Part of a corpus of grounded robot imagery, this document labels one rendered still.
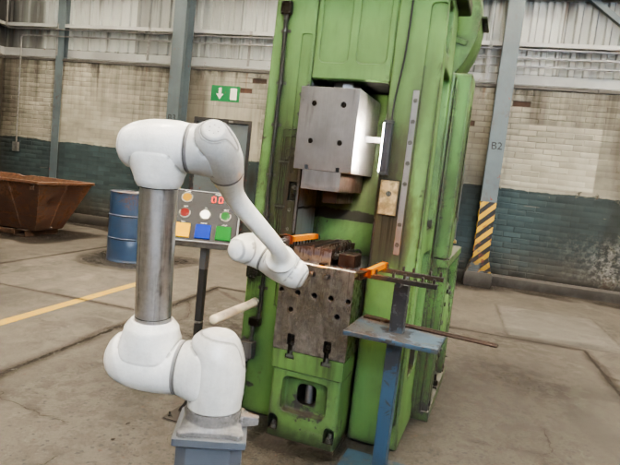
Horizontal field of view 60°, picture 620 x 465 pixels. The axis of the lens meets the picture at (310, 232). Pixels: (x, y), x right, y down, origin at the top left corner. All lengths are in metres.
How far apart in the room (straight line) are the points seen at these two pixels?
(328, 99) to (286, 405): 1.54
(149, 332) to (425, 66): 1.81
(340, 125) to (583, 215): 6.40
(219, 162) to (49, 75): 10.09
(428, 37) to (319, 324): 1.46
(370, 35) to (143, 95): 7.67
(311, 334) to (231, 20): 7.72
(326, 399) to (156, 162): 1.70
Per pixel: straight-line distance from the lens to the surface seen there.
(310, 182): 2.62
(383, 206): 2.64
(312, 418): 2.78
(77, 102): 10.94
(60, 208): 8.93
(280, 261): 1.75
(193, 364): 1.51
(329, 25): 2.87
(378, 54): 2.76
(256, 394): 3.08
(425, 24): 2.75
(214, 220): 2.68
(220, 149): 1.36
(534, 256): 8.58
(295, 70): 2.87
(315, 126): 2.63
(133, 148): 1.44
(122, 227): 7.03
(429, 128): 2.65
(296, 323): 2.65
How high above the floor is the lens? 1.33
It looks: 6 degrees down
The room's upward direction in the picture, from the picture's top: 6 degrees clockwise
